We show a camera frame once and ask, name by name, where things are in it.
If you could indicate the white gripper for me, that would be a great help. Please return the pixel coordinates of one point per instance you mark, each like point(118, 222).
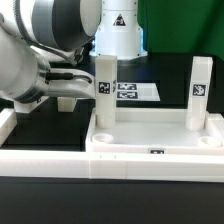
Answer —
point(70, 83)

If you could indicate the white desk top tray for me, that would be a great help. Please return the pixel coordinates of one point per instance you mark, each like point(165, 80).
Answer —
point(156, 131)

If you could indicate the white marker base sheet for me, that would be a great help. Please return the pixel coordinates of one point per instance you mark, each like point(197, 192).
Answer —
point(137, 92)

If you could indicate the white U-shaped obstacle frame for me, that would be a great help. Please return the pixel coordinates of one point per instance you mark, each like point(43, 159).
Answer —
point(104, 165)

